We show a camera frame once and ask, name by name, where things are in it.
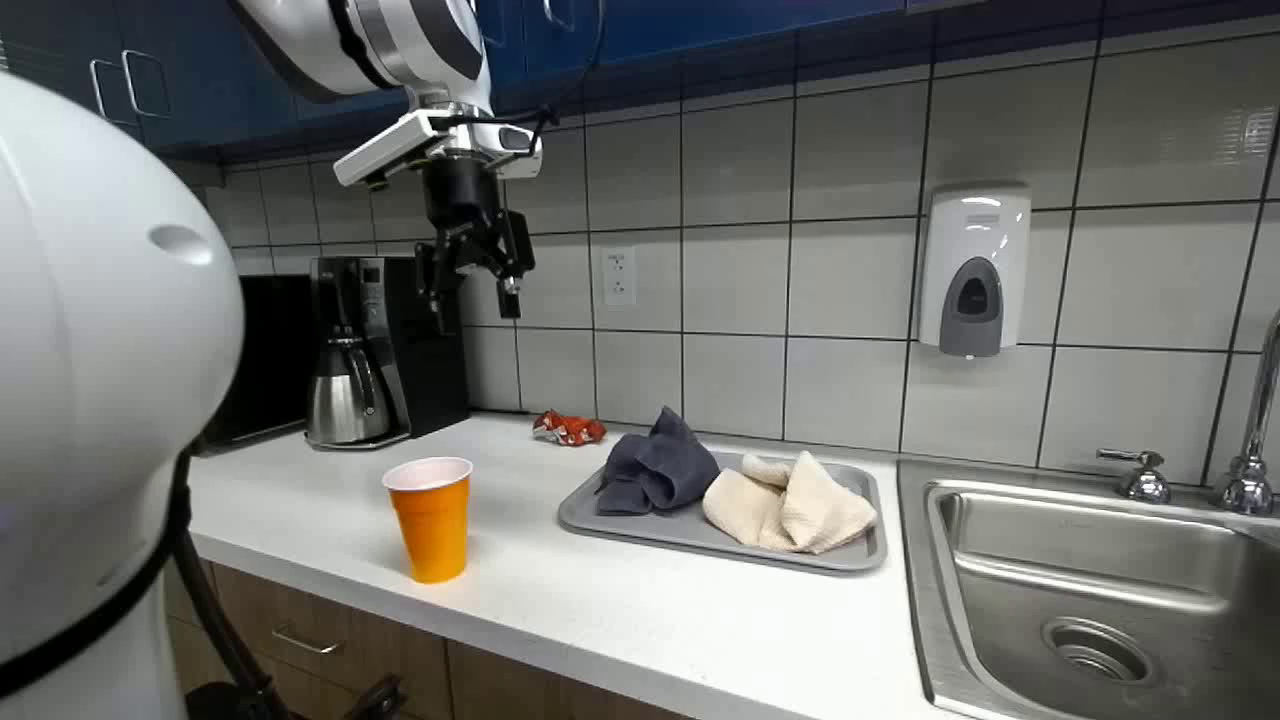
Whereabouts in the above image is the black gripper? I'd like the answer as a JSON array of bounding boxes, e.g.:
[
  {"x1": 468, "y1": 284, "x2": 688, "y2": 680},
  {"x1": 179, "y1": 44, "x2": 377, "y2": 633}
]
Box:
[{"x1": 411, "y1": 157, "x2": 541, "y2": 340}]

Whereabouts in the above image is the dark gray waffle towel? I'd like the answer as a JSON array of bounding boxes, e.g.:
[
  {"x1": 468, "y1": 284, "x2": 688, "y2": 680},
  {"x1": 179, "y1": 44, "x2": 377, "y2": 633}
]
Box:
[{"x1": 594, "y1": 403, "x2": 723, "y2": 518}]

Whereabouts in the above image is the beige waffle towel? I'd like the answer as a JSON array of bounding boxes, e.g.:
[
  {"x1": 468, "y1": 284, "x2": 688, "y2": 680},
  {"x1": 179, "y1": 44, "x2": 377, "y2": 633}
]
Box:
[{"x1": 702, "y1": 448, "x2": 883, "y2": 560}]

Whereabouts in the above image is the gray plastic tray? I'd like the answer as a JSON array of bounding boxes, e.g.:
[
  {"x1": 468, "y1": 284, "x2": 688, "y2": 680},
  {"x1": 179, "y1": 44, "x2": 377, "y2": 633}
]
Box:
[{"x1": 554, "y1": 443, "x2": 891, "y2": 578}]

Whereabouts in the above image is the black coffee maker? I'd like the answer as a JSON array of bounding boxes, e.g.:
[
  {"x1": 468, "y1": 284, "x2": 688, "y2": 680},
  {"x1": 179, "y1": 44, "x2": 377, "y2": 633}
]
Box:
[{"x1": 318, "y1": 248, "x2": 478, "y2": 452}]

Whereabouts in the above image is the stainless steel carafe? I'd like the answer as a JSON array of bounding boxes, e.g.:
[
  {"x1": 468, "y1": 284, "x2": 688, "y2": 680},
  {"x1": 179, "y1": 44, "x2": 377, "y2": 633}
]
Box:
[{"x1": 303, "y1": 256, "x2": 407, "y2": 452}]

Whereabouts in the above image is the red snack packet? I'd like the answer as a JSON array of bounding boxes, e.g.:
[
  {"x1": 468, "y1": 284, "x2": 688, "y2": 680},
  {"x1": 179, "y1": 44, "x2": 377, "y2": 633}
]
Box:
[{"x1": 530, "y1": 407, "x2": 611, "y2": 452}]

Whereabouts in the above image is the black boxy appliance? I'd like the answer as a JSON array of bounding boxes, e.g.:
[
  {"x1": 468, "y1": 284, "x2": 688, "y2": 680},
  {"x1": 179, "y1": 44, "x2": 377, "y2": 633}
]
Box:
[{"x1": 196, "y1": 269, "x2": 326, "y2": 452}]

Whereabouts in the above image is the orange plastic cup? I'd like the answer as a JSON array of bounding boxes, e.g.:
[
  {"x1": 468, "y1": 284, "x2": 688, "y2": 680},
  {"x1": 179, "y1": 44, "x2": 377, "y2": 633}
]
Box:
[{"x1": 382, "y1": 452, "x2": 479, "y2": 587}]

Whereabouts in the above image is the wooden base cabinet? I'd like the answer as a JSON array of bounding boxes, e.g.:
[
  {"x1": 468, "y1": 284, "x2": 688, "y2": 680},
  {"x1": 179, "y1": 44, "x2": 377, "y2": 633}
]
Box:
[{"x1": 163, "y1": 555, "x2": 688, "y2": 720}]

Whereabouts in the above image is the stainless steel sink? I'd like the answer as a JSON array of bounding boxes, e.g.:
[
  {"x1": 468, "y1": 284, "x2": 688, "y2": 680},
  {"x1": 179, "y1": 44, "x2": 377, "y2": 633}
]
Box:
[{"x1": 897, "y1": 455, "x2": 1280, "y2": 720}]

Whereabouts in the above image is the chrome sink knob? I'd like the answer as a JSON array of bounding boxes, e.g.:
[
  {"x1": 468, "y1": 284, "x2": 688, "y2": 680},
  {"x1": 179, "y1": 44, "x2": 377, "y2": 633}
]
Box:
[{"x1": 1092, "y1": 443, "x2": 1180, "y2": 509}]

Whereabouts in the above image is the chrome gooseneck faucet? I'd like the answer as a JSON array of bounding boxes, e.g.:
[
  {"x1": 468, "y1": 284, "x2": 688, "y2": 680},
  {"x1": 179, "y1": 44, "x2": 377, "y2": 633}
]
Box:
[{"x1": 1205, "y1": 311, "x2": 1280, "y2": 518}]

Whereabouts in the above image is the white wall power outlet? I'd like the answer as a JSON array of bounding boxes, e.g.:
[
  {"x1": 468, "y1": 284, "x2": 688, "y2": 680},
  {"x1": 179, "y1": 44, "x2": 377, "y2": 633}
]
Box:
[{"x1": 596, "y1": 242, "x2": 643, "y2": 318}]

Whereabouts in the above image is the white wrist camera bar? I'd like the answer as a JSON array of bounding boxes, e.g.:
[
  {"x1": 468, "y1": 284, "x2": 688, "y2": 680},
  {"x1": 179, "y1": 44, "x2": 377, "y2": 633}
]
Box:
[{"x1": 330, "y1": 107, "x2": 549, "y2": 191}]

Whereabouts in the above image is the blue wall cabinet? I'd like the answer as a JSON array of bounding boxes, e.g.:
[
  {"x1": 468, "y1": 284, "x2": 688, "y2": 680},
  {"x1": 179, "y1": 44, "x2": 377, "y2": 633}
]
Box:
[{"x1": 0, "y1": 0, "x2": 1280, "y2": 170}]

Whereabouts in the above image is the silver drawer handle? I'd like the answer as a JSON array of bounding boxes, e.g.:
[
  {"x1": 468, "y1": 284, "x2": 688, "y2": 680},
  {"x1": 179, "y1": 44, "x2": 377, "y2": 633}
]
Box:
[{"x1": 268, "y1": 622, "x2": 348, "y2": 663}]

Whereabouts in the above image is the silver wall cabinet handle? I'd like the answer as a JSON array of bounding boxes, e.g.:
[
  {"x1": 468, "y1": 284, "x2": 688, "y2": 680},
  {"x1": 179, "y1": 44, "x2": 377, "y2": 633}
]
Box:
[
  {"x1": 116, "y1": 44, "x2": 161, "y2": 118},
  {"x1": 85, "y1": 50, "x2": 119, "y2": 124}
]

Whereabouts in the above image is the thick black base cable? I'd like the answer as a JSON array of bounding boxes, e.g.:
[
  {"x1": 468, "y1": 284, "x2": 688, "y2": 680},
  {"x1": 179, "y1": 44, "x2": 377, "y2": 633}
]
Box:
[{"x1": 163, "y1": 448, "x2": 291, "y2": 720}]

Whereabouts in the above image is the white wall soap dispenser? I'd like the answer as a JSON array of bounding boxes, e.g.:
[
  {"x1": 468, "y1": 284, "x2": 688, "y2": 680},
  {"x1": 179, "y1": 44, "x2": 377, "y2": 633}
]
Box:
[{"x1": 915, "y1": 184, "x2": 1037, "y2": 365}]

